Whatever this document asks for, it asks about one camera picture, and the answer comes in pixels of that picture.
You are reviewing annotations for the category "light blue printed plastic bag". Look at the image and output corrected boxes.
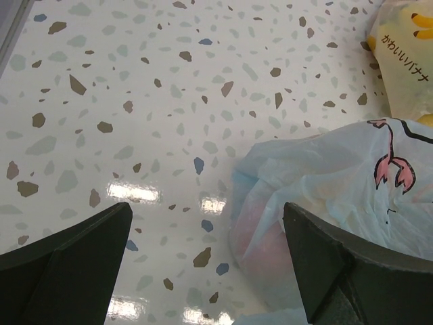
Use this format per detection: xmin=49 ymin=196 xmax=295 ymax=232
xmin=230 ymin=118 xmax=432 ymax=324

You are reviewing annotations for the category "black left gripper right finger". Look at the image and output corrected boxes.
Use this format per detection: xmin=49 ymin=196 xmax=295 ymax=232
xmin=283 ymin=203 xmax=432 ymax=324

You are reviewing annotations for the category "orange banana-print plastic bag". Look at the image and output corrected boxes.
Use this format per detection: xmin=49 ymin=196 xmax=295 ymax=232
xmin=366 ymin=0 xmax=432 ymax=127

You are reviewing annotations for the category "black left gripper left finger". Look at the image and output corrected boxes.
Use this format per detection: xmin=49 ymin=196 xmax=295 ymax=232
xmin=1 ymin=202 xmax=133 ymax=324

